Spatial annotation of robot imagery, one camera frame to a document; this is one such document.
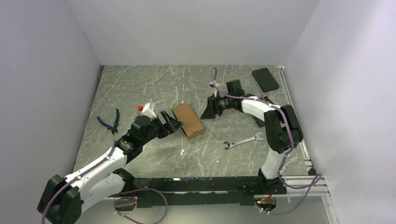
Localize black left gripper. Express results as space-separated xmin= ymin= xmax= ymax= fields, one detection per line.
xmin=141 ymin=110 xmax=183 ymax=145

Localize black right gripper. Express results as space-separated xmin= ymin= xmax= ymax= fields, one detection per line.
xmin=200 ymin=94 xmax=233 ymax=120

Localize brown cardboard paper box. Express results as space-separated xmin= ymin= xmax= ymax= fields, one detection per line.
xmin=171 ymin=102 xmax=205 ymax=140

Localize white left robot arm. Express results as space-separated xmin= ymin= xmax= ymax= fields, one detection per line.
xmin=37 ymin=111 xmax=183 ymax=224

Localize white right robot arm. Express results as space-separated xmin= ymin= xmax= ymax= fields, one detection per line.
xmin=200 ymin=79 xmax=303 ymax=194

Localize black flat box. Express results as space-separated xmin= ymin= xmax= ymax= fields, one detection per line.
xmin=252 ymin=68 xmax=280 ymax=93

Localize silver combination wrench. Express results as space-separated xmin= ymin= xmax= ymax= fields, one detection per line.
xmin=223 ymin=132 xmax=264 ymax=150

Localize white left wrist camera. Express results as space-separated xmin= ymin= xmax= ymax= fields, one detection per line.
xmin=137 ymin=101 xmax=157 ymax=119

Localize blue handled pliers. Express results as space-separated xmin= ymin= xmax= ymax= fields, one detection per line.
xmin=97 ymin=108 xmax=120 ymax=135

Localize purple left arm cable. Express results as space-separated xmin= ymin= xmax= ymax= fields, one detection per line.
xmin=41 ymin=139 xmax=169 ymax=224

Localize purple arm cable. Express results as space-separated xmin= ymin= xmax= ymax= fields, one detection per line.
xmin=210 ymin=67 xmax=322 ymax=217
xmin=41 ymin=139 xmax=169 ymax=224

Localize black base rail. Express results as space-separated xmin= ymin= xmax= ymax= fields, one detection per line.
xmin=113 ymin=176 xmax=287 ymax=208

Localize aluminium frame rail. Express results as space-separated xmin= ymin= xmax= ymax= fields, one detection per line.
xmin=101 ymin=175 xmax=328 ymax=213

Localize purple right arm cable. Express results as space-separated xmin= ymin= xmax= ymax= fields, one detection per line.
xmin=210 ymin=67 xmax=322 ymax=217

